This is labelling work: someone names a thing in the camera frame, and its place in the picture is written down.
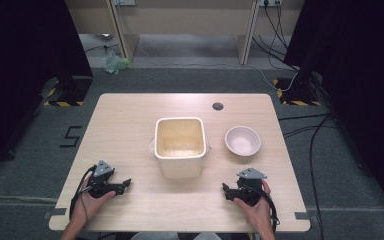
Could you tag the black curtain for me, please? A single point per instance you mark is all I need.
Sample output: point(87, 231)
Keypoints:
point(23, 66)
point(356, 83)

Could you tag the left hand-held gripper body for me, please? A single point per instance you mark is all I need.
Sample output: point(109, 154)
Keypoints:
point(102, 180)

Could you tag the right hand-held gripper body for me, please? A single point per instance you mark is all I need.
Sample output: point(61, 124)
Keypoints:
point(251, 186)

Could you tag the wall power socket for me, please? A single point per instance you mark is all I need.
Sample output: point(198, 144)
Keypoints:
point(269, 2)

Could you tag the green plastic bag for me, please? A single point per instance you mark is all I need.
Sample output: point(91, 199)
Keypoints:
point(115, 63)

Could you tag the person's right hand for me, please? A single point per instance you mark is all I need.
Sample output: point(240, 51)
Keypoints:
point(256, 213)

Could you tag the white square plastic bucket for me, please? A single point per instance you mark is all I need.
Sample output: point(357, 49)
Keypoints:
point(180, 143)

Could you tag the person's left hand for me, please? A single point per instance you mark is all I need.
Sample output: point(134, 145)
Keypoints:
point(86, 206)

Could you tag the wooden background desk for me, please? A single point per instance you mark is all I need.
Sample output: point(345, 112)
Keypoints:
point(186, 20)

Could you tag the stand base with striped tape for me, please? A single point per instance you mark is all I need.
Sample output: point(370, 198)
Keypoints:
point(296, 95)
point(67, 93)

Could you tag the pale pink bowl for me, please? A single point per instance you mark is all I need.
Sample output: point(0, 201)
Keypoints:
point(242, 141)

